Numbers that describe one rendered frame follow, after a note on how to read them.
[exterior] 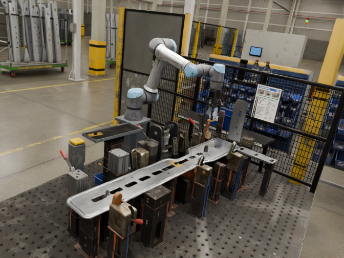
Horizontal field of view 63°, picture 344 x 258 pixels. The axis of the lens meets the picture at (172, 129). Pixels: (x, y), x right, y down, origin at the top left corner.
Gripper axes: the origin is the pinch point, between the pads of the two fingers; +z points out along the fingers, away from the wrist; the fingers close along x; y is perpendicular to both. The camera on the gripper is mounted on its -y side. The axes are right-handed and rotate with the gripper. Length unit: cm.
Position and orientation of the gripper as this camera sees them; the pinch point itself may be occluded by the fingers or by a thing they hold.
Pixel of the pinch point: (212, 116)
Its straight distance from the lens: 193.3
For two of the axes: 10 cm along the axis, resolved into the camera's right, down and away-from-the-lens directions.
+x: 8.1, 2.9, -5.2
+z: -1.1, 9.3, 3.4
